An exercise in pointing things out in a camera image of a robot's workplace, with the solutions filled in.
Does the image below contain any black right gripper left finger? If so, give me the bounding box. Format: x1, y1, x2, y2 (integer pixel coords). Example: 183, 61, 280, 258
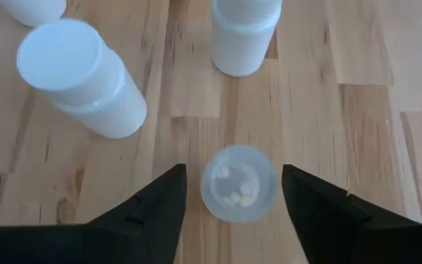
0, 164, 188, 264

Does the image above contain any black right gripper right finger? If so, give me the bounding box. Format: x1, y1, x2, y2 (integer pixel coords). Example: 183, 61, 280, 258
282, 164, 422, 264

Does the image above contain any translucent white pill bottle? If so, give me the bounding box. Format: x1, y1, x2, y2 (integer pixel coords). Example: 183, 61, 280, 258
199, 144, 279, 224

